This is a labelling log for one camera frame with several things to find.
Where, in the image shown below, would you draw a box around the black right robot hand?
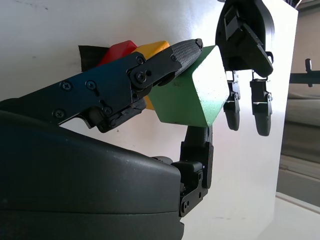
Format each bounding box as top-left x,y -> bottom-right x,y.
0,38 -> 215,240

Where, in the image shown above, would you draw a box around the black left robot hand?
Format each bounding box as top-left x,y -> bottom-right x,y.
215,0 -> 276,137

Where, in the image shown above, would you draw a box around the green cube block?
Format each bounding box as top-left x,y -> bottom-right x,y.
148,44 -> 230,128

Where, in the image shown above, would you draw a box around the yellow cube block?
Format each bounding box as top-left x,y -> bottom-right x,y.
131,40 -> 171,111

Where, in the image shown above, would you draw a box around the red cube block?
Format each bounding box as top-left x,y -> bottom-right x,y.
96,39 -> 139,67

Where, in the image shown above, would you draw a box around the black background bar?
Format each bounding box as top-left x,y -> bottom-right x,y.
289,58 -> 320,88

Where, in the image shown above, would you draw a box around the black tape strip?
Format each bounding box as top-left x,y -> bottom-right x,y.
77,44 -> 111,72

